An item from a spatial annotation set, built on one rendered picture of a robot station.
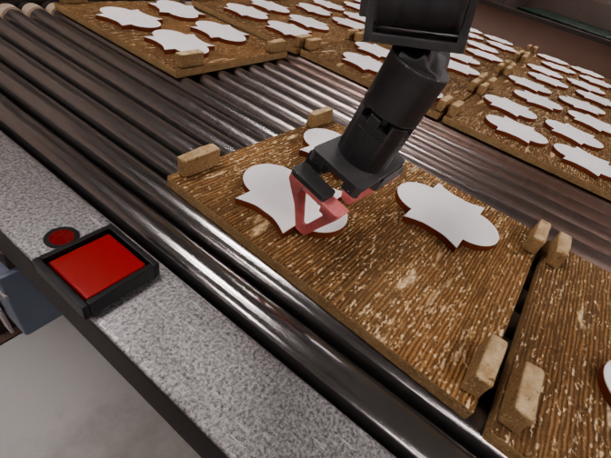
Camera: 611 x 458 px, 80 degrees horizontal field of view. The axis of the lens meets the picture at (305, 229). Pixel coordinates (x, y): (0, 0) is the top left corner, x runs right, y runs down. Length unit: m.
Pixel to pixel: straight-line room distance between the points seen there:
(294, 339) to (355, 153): 0.19
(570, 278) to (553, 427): 0.24
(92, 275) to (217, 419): 0.17
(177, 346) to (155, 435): 0.95
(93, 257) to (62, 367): 1.05
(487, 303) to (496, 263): 0.08
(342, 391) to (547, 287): 0.31
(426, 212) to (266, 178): 0.22
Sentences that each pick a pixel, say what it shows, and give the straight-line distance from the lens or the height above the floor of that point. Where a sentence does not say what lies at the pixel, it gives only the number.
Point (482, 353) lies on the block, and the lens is 0.38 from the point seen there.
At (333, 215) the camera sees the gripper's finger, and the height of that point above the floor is 1.01.
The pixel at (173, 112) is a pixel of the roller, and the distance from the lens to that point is 0.68.
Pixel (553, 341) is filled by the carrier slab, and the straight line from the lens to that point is 0.48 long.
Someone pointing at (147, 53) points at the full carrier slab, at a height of 0.94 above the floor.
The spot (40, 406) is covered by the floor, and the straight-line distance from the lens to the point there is 1.39.
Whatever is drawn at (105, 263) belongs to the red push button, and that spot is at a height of 0.93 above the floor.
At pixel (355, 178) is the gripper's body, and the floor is 1.04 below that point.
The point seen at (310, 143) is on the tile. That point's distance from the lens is 0.59.
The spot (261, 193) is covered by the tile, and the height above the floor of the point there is 0.95.
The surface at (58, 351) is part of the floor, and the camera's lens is 1.47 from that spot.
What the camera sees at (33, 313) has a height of 0.75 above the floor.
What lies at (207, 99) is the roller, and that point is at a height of 0.91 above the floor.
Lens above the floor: 1.22
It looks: 40 degrees down
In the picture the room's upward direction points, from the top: 16 degrees clockwise
